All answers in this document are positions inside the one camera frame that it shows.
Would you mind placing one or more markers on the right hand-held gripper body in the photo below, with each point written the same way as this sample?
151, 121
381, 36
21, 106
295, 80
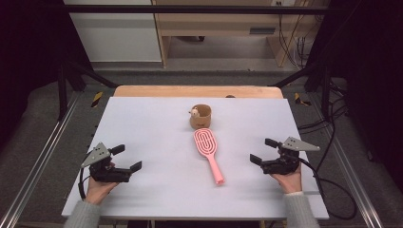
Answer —
285, 166

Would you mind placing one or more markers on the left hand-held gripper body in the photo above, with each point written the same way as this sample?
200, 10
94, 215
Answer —
104, 172

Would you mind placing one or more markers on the pink hairbrush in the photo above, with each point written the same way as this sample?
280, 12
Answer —
206, 141

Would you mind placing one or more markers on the brown cup with animal figure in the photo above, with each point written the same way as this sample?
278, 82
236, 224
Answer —
201, 122

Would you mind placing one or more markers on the person's right hand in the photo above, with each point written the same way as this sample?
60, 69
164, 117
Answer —
291, 182

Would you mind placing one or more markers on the person's left hand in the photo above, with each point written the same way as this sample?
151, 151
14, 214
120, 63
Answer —
98, 190

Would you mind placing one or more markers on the white board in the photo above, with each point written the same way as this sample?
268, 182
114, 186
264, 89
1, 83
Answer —
152, 142

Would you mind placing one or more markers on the yellow black striped tape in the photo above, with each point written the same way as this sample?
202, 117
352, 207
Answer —
298, 98
97, 99

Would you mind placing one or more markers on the black metal stand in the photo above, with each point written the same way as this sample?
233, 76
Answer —
62, 95
325, 91

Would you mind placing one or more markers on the wooden table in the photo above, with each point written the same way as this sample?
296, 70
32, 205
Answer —
190, 91

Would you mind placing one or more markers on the white cabinet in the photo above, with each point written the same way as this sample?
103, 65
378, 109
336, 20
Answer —
117, 38

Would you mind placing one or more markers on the black curtain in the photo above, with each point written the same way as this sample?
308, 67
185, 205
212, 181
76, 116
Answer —
374, 79
28, 63

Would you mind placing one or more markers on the light wooden desk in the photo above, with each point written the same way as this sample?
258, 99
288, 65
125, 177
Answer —
215, 23

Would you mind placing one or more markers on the aluminium rail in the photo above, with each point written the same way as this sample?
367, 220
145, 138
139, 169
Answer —
358, 190
38, 164

